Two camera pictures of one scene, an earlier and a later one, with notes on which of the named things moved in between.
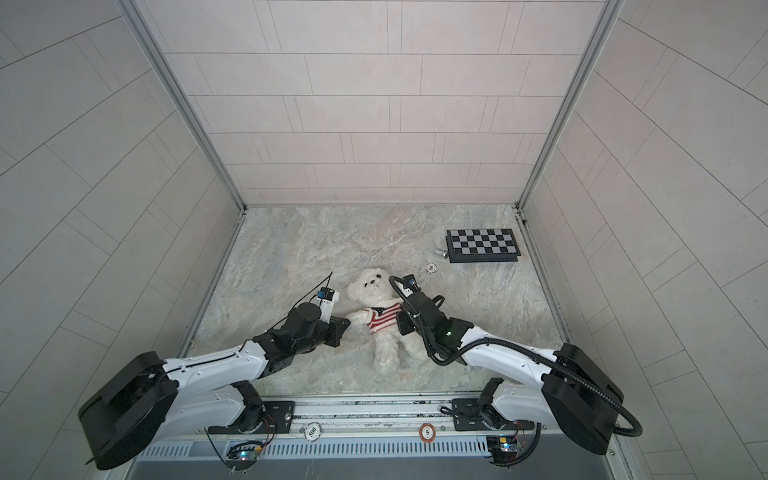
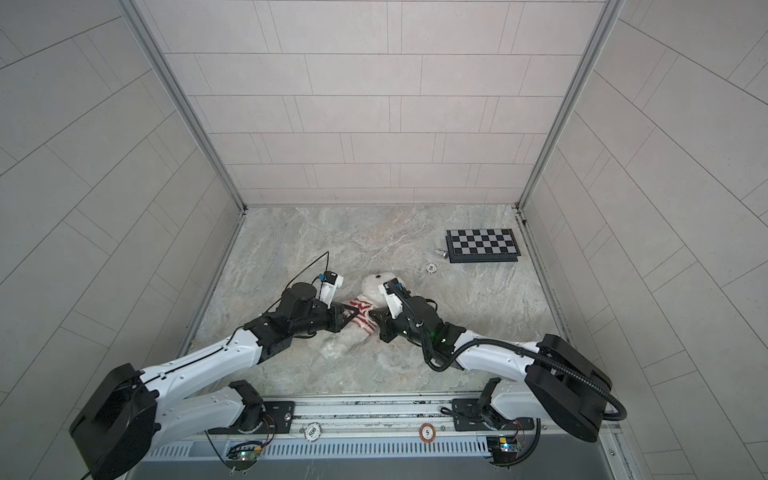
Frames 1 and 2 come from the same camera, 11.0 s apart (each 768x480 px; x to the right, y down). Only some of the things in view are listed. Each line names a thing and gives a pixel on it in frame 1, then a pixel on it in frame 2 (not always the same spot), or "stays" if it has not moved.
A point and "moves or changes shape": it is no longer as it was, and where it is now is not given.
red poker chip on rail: [427, 432] stays
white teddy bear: [373, 288] moves or changes shape
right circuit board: [503, 449] stays
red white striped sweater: [383, 317] moves or changes shape
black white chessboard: [481, 245] stays
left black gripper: [336, 330] to [336, 321]
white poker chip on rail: [312, 431] stays
